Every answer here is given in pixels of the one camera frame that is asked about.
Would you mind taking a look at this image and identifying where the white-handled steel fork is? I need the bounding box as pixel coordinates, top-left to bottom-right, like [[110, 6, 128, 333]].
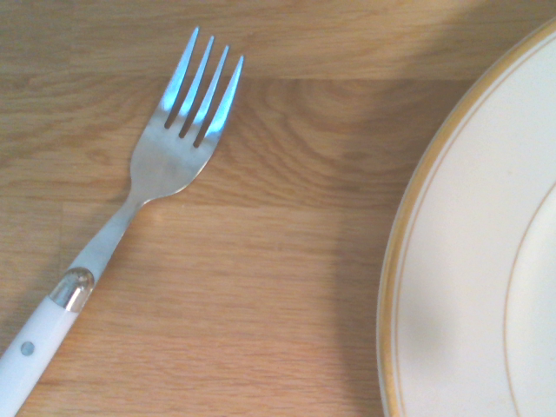
[[0, 27, 246, 417]]

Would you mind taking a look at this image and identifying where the white plate with gold rim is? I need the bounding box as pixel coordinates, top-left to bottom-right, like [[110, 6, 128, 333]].
[[375, 17, 556, 417]]

